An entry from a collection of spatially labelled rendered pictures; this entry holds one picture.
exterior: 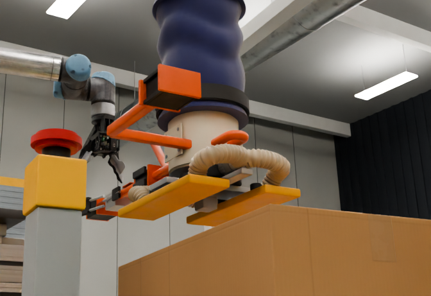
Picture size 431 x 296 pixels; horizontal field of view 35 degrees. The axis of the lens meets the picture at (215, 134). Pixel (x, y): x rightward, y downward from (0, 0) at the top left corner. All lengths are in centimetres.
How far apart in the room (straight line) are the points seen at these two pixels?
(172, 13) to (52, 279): 95
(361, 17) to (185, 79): 1007
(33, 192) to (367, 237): 51
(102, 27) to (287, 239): 1069
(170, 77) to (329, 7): 723
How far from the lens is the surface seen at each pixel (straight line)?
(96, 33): 1180
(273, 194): 152
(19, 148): 1234
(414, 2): 1156
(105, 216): 214
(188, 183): 140
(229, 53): 167
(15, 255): 144
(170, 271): 129
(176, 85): 124
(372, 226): 112
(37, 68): 209
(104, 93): 222
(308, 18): 863
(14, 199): 1195
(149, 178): 180
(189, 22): 167
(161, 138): 153
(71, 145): 96
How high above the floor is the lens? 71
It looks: 19 degrees up
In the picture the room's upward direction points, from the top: 2 degrees counter-clockwise
